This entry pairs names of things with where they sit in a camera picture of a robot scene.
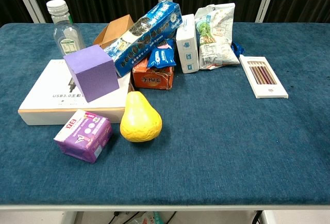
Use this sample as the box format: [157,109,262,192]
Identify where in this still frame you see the long blue cookie box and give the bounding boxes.
[104,0,183,77]

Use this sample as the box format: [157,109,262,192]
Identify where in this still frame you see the orange carton box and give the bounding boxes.
[131,59,175,90]

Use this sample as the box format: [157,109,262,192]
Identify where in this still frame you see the yellow toy pear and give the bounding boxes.
[120,91,163,143]

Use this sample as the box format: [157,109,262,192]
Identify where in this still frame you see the small blue cookie packet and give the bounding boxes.
[146,39,177,69]

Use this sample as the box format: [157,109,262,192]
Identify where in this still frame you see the white box with blue icons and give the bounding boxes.
[175,13,200,74]

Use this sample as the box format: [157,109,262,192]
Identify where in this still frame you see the blue table cloth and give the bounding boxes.
[0,22,330,206]

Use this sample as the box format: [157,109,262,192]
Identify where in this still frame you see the purple foam cube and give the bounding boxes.
[63,44,121,103]

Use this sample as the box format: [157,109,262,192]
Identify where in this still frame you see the white small box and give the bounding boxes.
[194,3,241,70]

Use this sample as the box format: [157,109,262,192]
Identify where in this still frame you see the brown cardboard box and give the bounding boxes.
[93,14,135,50]

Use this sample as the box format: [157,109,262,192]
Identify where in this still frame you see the dark blue wrapper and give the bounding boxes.
[231,41,245,57]

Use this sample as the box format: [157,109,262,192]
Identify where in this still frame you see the purple tissue pack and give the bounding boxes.
[53,109,113,164]

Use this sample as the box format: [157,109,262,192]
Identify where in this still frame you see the white coloured pencil box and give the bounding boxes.
[239,54,289,99]

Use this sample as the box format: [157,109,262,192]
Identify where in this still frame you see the flat white USB hub box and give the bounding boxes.
[18,58,135,126]

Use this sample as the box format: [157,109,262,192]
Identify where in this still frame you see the clear plastic bottle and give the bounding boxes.
[46,0,86,56]

